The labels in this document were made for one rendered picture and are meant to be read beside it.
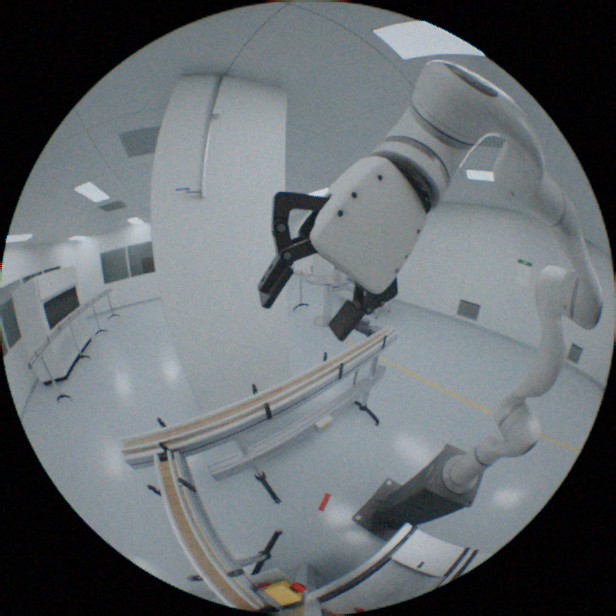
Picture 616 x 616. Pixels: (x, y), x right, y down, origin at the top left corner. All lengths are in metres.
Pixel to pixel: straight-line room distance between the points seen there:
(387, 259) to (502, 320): 5.13
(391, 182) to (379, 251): 0.06
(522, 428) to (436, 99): 0.67
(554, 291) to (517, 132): 0.39
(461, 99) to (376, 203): 0.12
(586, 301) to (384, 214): 0.45
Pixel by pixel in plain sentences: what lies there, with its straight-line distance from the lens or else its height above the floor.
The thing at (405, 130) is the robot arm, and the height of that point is 1.73.
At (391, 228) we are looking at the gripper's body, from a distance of 0.16.
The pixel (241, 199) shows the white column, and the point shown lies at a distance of 1.20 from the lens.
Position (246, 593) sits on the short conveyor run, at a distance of 0.76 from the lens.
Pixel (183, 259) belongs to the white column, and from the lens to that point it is 1.11.
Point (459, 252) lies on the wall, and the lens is 5.07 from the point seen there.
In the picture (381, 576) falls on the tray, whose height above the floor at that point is 0.88.
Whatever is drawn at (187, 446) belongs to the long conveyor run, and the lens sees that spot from 0.88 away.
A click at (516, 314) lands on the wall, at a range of 5.28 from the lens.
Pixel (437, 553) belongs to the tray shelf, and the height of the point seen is 0.88.
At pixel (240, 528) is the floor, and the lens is 1.68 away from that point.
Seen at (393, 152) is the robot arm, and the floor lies 1.70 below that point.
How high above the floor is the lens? 1.61
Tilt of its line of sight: 21 degrees down
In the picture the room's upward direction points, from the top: straight up
